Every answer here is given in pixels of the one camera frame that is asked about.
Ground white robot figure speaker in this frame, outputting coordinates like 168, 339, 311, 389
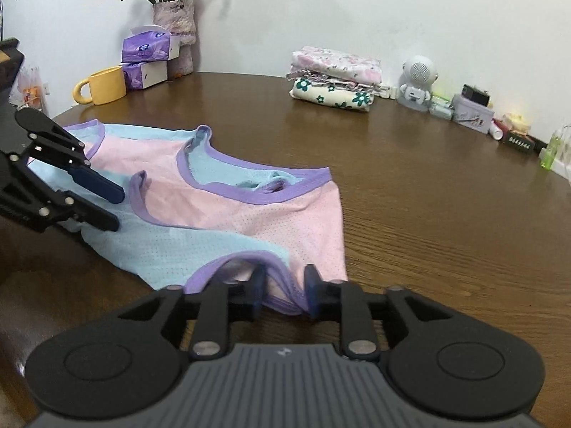
397, 56, 440, 111

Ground yellow ceramic mug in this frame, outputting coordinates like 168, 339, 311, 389
72, 66, 128, 106

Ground purple and white tissue box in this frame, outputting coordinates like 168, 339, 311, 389
122, 59, 169, 91

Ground green and white packets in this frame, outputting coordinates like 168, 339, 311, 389
429, 93, 456, 120

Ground green spray bottle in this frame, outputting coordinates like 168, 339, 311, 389
539, 130, 564, 171

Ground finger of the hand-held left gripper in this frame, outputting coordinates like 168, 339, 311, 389
15, 107, 126, 205
0, 153, 120, 233

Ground pink and blue mesh vest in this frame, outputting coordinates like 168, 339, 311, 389
62, 119, 349, 317

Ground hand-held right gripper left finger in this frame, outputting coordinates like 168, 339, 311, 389
118, 265, 268, 362

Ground folded ruffled lilac cloth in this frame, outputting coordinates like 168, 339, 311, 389
288, 67, 382, 94

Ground small yellow ornament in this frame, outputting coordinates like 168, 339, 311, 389
503, 112, 529, 133

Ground black box with white print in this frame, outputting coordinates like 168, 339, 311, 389
502, 128, 549, 156

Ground folded pink floral cloth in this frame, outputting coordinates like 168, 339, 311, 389
291, 46, 383, 85

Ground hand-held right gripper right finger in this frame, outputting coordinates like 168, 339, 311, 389
303, 264, 451, 362

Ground purple soft tissue pack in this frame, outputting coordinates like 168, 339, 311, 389
121, 24, 181, 64

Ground folded cream green-flower cloth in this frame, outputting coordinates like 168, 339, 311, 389
289, 78, 374, 113

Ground translucent pink wrapping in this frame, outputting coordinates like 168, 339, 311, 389
15, 66, 50, 114

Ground small black box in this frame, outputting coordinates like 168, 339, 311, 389
461, 84, 491, 107

